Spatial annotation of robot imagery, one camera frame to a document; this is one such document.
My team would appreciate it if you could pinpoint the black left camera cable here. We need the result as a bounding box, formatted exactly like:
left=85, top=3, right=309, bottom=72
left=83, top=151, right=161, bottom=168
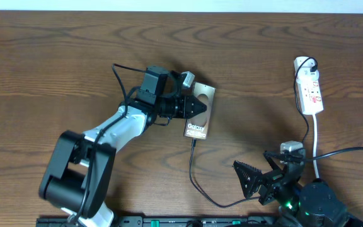
left=67, top=62, right=182, bottom=226

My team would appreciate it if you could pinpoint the bronze Galaxy smartphone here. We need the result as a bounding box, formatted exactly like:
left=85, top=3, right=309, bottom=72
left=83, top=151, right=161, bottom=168
left=184, top=82, right=216, bottom=140

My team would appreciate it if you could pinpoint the white USB charger adapter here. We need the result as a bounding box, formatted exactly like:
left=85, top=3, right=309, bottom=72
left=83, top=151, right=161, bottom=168
left=294, top=56, right=320, bottom=81

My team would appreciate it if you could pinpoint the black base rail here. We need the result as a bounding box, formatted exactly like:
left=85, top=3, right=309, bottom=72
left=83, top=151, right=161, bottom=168
left=36, top=215, right=283, bottom=227

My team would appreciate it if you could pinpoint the white power strip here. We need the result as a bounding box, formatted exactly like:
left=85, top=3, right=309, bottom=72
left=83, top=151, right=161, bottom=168
left=295, top=78, right=324, bottom=115

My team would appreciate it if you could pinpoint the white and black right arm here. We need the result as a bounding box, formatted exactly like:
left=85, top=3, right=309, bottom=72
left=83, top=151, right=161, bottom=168
left=233, top=148, right=363, bottom=226

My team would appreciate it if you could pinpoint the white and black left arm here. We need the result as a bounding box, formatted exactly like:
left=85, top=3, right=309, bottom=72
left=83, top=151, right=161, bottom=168
left=38, top=66, right=207, bottom=226

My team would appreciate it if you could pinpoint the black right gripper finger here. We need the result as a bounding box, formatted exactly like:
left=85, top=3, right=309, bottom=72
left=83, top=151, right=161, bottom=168
left=263, top=151, right=281, bottom=170
left=233, top=161, right=262, bottom=199

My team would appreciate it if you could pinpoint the white power strip cord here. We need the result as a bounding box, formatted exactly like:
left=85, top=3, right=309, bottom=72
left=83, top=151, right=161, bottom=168
left=312, top=113, right=321, bottom=180

